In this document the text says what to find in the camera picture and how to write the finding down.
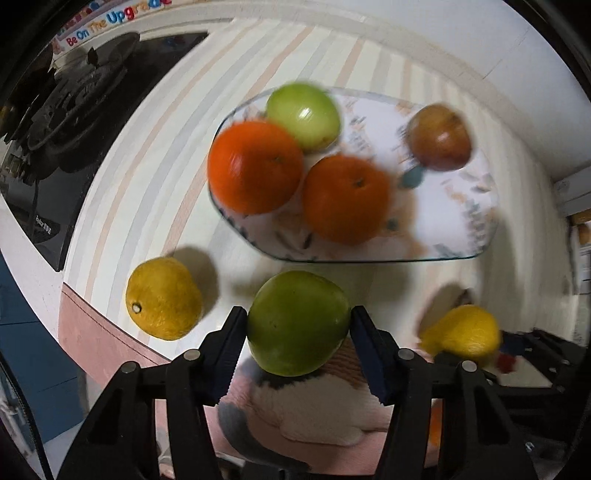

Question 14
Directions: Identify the bright yellow lemon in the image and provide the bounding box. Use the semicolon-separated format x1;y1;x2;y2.
419;304;502;364

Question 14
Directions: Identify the dark yellow lemon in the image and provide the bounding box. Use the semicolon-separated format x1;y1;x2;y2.
125;257;204;341

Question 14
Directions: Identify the green apple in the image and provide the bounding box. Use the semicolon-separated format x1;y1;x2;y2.
266;82;342;153
247;270;351;377

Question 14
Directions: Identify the blue cabinet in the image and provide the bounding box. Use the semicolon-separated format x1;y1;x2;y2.
1;262;87;442

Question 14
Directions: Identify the glass patterned oval plate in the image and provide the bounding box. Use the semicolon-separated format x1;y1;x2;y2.
211;88;498;263

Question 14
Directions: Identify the right orange tangerine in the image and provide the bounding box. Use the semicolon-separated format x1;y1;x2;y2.
301;154;391;246

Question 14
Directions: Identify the orange tangerine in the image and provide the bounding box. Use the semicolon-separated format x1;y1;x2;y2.
301;154;391;246
207;120;304;215

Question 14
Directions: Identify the brown red apple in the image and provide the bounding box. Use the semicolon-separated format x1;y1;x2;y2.
405;103;473;172

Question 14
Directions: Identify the left orange tangerine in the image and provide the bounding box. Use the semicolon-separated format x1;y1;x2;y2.
207;120;304;215

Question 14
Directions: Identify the striped cat blanket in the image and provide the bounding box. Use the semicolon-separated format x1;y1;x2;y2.
57;18;578;467

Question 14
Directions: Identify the green apple on plate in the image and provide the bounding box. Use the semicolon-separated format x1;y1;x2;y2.
266;82;342;153

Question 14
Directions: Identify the colourful wall banner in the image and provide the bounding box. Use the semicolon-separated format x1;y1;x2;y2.
51;0;173;55

